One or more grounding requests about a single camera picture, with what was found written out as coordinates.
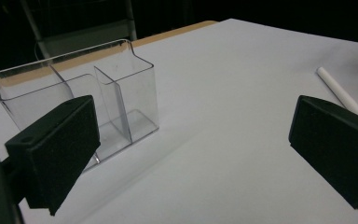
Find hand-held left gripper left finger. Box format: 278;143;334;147
4;94;102;217

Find clear plastic pen holder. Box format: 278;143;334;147
0;38;160;173

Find white pen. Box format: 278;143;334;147
315;66;358;121

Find grey metal chair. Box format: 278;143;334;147
20;0;138;60

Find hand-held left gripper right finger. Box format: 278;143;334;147
288;94;358;210

